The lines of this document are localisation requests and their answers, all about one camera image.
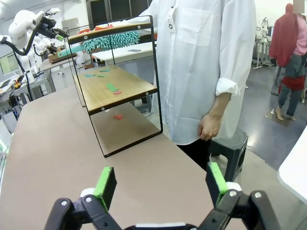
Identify black braided cable hose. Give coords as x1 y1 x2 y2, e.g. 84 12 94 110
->
0 11 52 57

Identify aluminium frame stand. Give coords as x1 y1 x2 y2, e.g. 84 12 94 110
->
23 69 57 101

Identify white background desk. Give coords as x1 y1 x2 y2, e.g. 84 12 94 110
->
92 42 156 67

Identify person in white coat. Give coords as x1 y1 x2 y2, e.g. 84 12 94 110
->
119 0 257 146

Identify white side table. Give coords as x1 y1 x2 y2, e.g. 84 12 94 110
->
277 133 307 206

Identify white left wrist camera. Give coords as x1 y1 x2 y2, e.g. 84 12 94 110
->
44 8 61 19

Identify wooden box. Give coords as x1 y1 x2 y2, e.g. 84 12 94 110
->
47 51 80 65

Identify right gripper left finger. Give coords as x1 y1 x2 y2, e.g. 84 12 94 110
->
45 166 125 230

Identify person's left hand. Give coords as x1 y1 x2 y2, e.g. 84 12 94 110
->
198 112 222 141

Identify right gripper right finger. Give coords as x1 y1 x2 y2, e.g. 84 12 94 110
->
198 162 282 230

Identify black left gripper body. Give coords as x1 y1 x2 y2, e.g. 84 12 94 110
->
40 17 58 39

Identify teal microfibre duster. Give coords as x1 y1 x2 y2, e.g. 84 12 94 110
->
58 30 141 58

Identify grey plastic stool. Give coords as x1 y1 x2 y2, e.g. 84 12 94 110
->
208 130 249 183

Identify black frame wooden shelf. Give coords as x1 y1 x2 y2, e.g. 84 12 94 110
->
65 15 164 158

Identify white name badge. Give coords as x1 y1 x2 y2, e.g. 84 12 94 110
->
166 6 176 31

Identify person in red hijab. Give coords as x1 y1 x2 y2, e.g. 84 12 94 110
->
268 2 307 121

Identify person's left forearm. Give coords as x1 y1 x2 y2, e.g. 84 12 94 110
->
208 92 232 120

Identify dark cabinet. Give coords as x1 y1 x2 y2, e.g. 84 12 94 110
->
85 0 154 26

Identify black electronics box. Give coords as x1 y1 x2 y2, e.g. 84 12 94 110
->
9 95 20 108

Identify black trousers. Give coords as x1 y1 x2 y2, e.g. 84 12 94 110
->
177 138 213 172

